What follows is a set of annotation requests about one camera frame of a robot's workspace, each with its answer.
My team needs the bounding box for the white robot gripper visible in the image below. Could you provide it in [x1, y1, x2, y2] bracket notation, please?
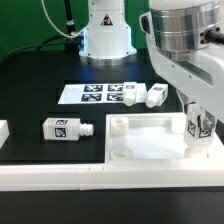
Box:
[145, 31, 224, 133]

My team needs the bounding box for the white square table top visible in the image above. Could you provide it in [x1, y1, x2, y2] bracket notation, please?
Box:
[105, 113, 224, 164]

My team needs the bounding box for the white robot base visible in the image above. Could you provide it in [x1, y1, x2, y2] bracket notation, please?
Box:
[79, 0, 137, 66]

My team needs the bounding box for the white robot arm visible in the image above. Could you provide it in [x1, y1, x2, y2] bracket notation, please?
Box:
[140, 0, 224, 130]

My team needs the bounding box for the white U-shaped obstacle fence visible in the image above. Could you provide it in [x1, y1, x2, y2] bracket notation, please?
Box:
[0, 119, 224, 192]

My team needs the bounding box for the paper sheet with markers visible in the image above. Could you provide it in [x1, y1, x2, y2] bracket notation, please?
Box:
[57, 82, 148, 105]

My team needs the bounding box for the grey camera cable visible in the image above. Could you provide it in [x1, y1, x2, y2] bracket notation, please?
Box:
[205, 29, 224, 43]

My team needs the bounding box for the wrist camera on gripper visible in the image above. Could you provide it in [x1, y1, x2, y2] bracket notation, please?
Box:
[139, 13, 150, 34]

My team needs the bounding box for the black cable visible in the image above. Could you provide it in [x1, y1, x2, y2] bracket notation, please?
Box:
[1, 34, 81, 63]

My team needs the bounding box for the white cable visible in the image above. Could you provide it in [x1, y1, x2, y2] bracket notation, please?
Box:
[41, 0, 84, 39]

